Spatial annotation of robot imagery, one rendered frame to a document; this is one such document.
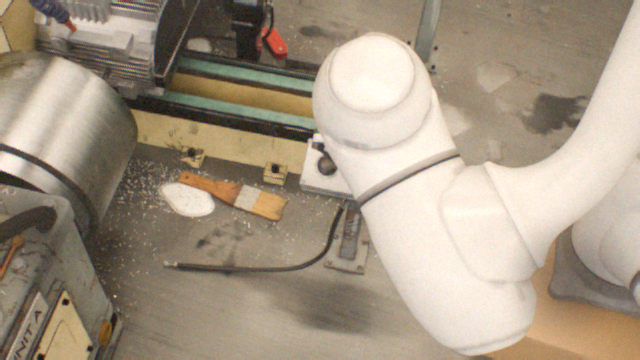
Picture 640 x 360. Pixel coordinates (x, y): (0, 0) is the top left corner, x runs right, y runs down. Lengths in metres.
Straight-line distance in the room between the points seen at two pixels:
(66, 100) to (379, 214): 0.54
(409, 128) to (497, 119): 0.92
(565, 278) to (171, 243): 0.66
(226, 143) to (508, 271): 0.81
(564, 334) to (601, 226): 0.18
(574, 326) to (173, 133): 0.77
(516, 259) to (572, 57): 1.13
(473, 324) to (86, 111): 0.63
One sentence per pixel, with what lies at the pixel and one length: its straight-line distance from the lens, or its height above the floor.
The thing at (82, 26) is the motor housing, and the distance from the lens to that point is 1.24.
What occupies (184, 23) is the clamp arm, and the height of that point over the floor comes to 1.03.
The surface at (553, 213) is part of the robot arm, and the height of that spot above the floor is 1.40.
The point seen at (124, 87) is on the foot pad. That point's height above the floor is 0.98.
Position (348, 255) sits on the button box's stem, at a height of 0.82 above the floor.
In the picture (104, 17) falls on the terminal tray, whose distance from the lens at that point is 1.22.
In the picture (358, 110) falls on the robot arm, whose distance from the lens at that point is 0.56.
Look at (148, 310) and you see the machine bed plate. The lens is 1.21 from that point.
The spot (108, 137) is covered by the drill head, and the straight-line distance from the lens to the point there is 1.03.
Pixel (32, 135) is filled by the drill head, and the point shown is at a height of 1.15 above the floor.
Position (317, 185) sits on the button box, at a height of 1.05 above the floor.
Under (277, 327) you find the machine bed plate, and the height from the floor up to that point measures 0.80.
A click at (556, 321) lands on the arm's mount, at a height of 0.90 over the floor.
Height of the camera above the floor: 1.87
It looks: 54 degrees down
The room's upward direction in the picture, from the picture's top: 6 degrees clockwise
